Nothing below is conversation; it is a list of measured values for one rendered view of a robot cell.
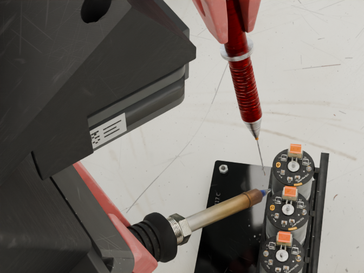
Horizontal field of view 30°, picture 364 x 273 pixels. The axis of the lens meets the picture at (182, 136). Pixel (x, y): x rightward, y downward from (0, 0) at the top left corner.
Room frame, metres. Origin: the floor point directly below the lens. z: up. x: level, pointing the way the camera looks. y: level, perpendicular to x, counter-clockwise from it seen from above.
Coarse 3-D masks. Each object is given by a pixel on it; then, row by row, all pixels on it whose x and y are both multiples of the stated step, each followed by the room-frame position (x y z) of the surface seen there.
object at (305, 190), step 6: (288, 168) 0.17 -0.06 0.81; (294, 168) 0.17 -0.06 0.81; (276, 180) 0.17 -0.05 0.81; (276, 186) 0.17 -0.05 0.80; (282, 186) 0.17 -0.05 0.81; (300, 186) 0.16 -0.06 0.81; (306, 186) 0.16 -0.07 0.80; (276, 192) 0.17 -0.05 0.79; (300, 192) 0.16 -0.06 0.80; (306, 192) 0.16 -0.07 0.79; (306, 198) 0.17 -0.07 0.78
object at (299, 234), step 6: (288, 204) 0.15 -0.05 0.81; (282, 210) 0.15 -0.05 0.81; (294, 210) 0.15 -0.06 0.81; (270, 228) 0.14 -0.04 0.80; (276, 228) 0.14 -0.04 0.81; (300, 228) 0.14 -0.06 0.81; (306, 228) 0.14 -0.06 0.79; (270, 234) 0.14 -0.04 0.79; (276, 234) 0.14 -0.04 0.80; (294, 234) 0.14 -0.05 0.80; (300, 234) 0.14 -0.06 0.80; (300, 240) 0.14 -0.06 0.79
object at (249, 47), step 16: (240, 16) 0.19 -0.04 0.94; (240, 32) 0.19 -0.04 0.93; (224, 48) 0.19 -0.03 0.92; (240, 48) 0.19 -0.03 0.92; (240, 64) 0.18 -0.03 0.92; (240, 80) 0.18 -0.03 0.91; (240, 96) 0.18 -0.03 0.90; (256, 96) 0.18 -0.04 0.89; (240, 112) 0.18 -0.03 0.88; (256, 112) 0.17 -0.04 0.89
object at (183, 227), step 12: (252, 192) 0.15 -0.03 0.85; (228, 204) 0.14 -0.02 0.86; (240, 204) 0.14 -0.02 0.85; (252, 204) 0.14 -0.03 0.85; (180, 216) 0.13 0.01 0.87; (192, 216) 0.13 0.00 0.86; (204, 216) 0.13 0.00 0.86; (216, 216) 0.13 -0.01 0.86; (180, 228) 0.13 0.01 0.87; (192, 228) 0.13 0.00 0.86; (180, 240) 0.12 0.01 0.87
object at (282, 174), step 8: (280, 152) 0.19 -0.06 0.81; (304, 152) 0.18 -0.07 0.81; (280, 160) 0.18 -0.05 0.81; (288, 160) 0.18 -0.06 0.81; (304, 160) 0.18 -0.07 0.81; (312, 160) 0.18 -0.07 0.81; (272, 168) 0.18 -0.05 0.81; (280, 168) 0.18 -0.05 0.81; (304, 168) 0.17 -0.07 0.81; (312, 168) 0.17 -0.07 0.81; (280, 176) 0.17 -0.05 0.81; (288, 176) 0.17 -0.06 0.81; (296, 176) 0.17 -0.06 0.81; (304, 176) 0.17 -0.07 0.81; (312, 176) 0.17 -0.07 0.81; (288, 184) 0.16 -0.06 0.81; (296, 184) 0.16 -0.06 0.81
